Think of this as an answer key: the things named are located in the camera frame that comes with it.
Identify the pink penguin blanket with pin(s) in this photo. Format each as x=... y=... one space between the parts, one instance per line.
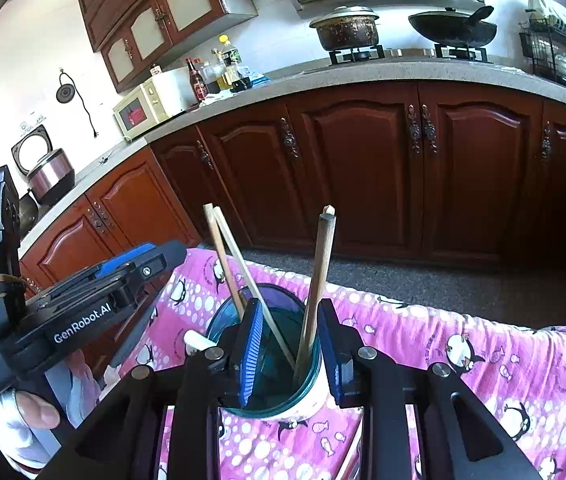
x=413 y=340

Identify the grey stone kitchen countertop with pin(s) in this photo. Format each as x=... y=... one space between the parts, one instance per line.
x=363 y=72

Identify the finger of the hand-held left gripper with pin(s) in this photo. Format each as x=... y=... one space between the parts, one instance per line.
x=125 y=256
x=158 y=262

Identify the thin pale chopstick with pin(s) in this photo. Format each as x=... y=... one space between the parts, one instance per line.
x=253 y=285

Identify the gas stove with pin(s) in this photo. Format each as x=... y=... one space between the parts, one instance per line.
x=408 y=53

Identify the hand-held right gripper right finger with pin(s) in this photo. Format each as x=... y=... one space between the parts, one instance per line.
x=330 y=360

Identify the thick brown chopstick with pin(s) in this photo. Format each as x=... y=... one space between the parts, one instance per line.
x=317 y=280

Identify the dark wooden base cabinets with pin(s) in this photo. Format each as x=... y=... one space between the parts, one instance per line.
x=363 y=170

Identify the black ladle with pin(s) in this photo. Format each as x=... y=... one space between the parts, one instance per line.
x=483 y=12

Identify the open rice cooker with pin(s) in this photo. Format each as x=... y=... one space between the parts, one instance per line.
x=53 y=175

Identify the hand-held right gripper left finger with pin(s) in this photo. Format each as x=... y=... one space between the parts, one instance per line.
x=250 y=355

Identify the cream microwave oven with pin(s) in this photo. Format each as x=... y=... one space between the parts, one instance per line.
x=135 y=112

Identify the white box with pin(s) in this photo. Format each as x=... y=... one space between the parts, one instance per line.
x=175 y=87

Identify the thin brown chopstick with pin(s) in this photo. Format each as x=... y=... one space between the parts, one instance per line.
x=223 y=260

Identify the stained pot with lid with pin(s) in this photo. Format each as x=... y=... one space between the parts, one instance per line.
x=348 y=32

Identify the white cup teal rim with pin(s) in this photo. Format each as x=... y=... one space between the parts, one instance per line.
x=278 y=395

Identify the cluster of condiment bottles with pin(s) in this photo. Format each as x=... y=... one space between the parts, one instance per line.
x=198 y=82

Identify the person's left hand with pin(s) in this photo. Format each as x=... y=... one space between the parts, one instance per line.
x=38 y=412

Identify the black wok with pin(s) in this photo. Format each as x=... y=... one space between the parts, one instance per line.
x=453 y=34

